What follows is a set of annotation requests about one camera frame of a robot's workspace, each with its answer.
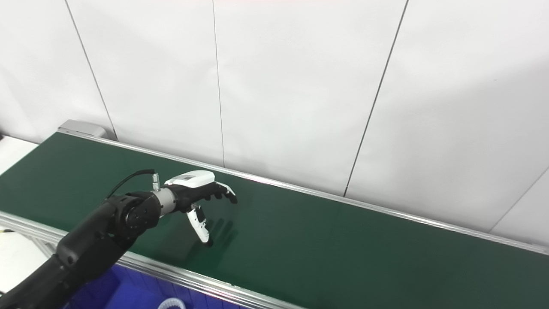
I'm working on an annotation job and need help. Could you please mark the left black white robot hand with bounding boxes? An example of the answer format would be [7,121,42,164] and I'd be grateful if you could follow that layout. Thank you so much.
[164,170,238,248]

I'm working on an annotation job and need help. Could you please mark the green conveyor belt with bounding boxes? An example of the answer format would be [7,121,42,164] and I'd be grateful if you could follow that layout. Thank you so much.
[0,132,549,309]
[0,119,549,309]

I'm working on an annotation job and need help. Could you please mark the grey conveyor end cover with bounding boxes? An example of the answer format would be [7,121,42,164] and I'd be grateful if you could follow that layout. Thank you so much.
[57,120,108,139]

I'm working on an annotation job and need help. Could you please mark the blue bin with white parts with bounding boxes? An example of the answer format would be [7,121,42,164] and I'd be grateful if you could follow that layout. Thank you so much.
[60,264,241,309]

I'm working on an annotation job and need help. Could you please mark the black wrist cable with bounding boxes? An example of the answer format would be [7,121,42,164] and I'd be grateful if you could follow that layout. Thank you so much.
[104,169,161,200]

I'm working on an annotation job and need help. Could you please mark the white gear ring part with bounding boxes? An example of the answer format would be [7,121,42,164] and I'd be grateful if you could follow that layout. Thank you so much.
[157,297,187,309]

